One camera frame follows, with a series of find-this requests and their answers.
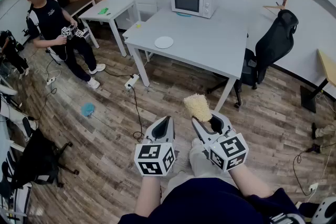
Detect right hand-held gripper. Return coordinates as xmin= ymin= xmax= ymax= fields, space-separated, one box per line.
xmin=191 ymin=111 xmax=249 ymax=173

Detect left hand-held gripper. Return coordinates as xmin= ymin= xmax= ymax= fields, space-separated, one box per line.
xmin=134 ymin=115 xmax=176 ymax=177

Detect cream fluffy scrubbing sponge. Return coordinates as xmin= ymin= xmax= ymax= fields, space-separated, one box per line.
xmin=183 ymin=94 xmax=213 ymax=123

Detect white round plate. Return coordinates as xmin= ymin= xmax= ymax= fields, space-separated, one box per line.
xmin=154 ymin=36 xmax=175 ymax=50

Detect person's left forearm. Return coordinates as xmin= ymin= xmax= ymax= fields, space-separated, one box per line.
xmin=133 ymin=175 xmax=162 ymax=218

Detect person's right forearm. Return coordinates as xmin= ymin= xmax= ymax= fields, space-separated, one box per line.
xmin=230 ymin=162 xmax=274 ymax=198

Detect person's beige trousers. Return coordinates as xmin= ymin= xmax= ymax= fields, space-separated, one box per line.
xmin=160 ymin=138 xmax=238 ymax=194

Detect blue cloth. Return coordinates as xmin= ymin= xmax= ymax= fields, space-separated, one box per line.
xmin=80 ymin=102 xmax=96 ymax=117

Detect person's dark blue shirt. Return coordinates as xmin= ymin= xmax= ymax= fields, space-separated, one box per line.
xmin=117 ymin=177 xmax=307 ymax=224

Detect large white table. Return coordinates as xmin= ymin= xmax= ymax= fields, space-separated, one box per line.
xmin=123 ymin=6 xmax=249 ymax=113

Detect black mesh office chair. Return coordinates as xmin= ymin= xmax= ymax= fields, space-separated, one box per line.
xmin=206 ymin=8 xmax=300 ymax=109

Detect white chair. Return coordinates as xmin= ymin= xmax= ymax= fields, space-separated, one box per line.
xmin=134 ymin=0 xmax=159 ymax=22

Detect white microwave oven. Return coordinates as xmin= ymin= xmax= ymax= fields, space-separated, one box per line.
xmin=171 ymin=0 xmax=219 ymax=19

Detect black swivel chair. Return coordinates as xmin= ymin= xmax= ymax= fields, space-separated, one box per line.
xmin=12 ymin=127 xmax=80 ymax=189

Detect light wooden desk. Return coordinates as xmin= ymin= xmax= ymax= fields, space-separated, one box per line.
xmin=300 ymin=48 xmax=336 ymax=114

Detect small white table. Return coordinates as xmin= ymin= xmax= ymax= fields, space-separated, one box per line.
xmin=78 ymin=0 xmax=138 ymax=57

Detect white grey device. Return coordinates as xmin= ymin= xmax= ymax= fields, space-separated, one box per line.
xmin=310 ymin=196 xmax=336 ymax=224

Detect black floor cable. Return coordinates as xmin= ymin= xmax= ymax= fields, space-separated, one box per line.
xmin=130 ymin=86 xmax=145 ymax=143
xmin=292 ymin=148 xmax=313 ymax=197

